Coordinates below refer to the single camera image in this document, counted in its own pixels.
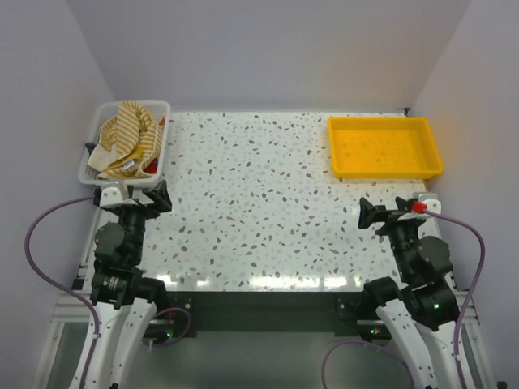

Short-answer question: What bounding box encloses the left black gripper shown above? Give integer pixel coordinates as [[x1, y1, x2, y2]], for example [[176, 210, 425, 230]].
[[113, 179, 170, 263]]

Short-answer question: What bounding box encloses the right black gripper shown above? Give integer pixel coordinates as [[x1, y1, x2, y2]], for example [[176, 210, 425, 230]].
[[358, 196, 424, 279]]

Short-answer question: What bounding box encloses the yellow striped Doraemon towel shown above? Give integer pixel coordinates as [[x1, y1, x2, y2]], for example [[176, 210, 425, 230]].
[[87, 100, 165, 180]]

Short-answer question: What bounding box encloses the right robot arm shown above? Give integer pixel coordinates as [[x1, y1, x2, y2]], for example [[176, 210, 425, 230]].
[[358, 194, 475, 388]]

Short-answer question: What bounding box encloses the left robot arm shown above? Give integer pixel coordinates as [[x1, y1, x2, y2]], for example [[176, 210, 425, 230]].
[[70, 180, 172, 388]]

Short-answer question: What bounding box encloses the red patterned towel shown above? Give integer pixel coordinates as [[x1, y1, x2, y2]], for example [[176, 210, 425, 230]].
[[144, 159, 158, 174]]

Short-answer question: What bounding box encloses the yellow plastic tray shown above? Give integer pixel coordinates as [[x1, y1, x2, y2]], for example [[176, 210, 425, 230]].
[[328, 117, 444, 180]]

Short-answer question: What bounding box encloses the dark grey towel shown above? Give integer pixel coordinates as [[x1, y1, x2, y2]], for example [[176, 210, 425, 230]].
[[84, 143, 97, 155]]

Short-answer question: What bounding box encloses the white plastic laundry basket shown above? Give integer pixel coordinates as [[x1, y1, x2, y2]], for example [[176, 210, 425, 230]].
[[78, 100, 170, 188]]

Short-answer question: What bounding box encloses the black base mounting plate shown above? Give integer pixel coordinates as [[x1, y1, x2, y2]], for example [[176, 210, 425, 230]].
[[167, 292, 362, 337]]

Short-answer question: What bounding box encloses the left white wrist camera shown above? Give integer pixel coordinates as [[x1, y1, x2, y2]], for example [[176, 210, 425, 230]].
[[99, 181, 129, 208]]

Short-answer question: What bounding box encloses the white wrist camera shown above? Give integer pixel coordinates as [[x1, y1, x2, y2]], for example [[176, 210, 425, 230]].
[[398, 192, 442, 221], [99, 181, 129, 208]]

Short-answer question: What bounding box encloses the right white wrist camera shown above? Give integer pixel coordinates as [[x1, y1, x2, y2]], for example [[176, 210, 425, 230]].
[[398, 192, 442, 221]]

